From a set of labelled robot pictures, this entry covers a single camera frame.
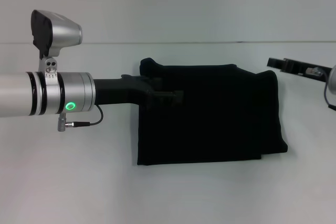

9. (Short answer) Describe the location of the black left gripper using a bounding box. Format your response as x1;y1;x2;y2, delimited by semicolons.
93;74;184;110

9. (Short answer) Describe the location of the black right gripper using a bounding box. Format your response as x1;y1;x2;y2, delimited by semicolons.
266;56;333;83

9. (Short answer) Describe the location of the black shirt with pink print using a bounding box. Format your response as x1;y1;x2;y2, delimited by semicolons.
136;57;289;167

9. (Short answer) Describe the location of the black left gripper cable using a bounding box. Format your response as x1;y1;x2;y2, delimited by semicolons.
57;104;104;132

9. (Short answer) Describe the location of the silver vented wrist camera box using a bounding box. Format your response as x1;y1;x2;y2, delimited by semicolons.
30;9;84;74

